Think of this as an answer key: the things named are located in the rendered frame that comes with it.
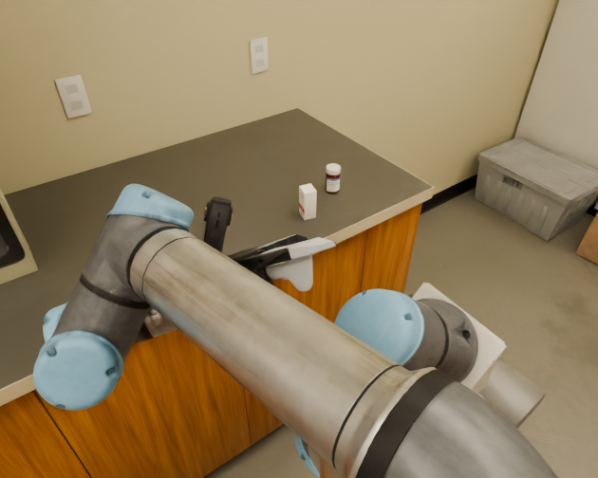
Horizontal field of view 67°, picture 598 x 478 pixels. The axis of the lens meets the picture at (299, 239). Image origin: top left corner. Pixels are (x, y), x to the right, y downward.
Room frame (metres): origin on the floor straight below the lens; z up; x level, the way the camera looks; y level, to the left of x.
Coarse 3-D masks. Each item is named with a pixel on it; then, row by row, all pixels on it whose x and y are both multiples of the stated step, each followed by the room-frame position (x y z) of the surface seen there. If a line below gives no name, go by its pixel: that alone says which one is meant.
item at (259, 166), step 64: (256, 128) 1.53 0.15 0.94; (320, 128) 1.53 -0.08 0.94; (64, 192) 1.12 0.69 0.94; (192, 192) 1.12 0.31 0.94; (256, 192) 1.12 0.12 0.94; (320, 192) 1.12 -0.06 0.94; (384, 192) 1.12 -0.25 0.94; (64, 256) 0.83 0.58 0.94; (0, 320) 0.63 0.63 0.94; (0, 384) 0.48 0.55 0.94
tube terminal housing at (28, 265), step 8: (0, 192) 0.82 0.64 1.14; (0, 200) 0.78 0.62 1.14; (8, 208) 0.80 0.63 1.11; (8, 216) 0.78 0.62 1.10; (16, 224) 0.82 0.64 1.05; (16, 232) 0.78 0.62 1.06; (24, 240) 0.80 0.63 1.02; (24, 248) 0.78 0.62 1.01; (32, 256) 0.82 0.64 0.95; (16, 264) 0.76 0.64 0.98; (24, 264) 0.77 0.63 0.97; (32, 264) 0.78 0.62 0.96; (0, 272) 0.74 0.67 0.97; (8, 272) 0.75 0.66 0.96; (16, 272) 0.76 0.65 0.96; (24, 272) 0.77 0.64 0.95; (0, 280) 0.74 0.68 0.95; (8, 280) 0.75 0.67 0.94
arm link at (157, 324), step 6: (150, 312) 0.36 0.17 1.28; (156, 312) 0.36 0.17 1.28; (150, 318) 0.36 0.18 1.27; (156, 318) 0.36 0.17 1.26; (162, 318) 0.36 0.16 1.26; (150, 324) 0.35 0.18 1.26; (156, 324) 0.36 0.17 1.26; (162, 324) 0.36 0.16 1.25; (168, 324) 0.36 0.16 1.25; (150, 330) 0.35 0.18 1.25; (156, 330) 0.36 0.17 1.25; (162, 330) 0.36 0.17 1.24; (168, 330) 0.36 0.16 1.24; (174, 330) 0.37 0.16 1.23; (156, 336) 0.36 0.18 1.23
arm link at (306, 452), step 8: (296, 440) 0.32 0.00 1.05; (296, 448) 0.31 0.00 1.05; (304, 448) 0.30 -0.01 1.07; (304, 456) 0.29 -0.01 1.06; (312, 456) 0.27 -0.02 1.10; (320, 456) 0.25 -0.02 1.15; (312, 464) 0.28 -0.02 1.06; (320, 464) 0.24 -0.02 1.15; (328, 464) 0.22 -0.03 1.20; (312, 472) 0.27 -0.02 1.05; (320, 472) 0.23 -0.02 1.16; (328, 472) 0.21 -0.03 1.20; (336, 472) 0.20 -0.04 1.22
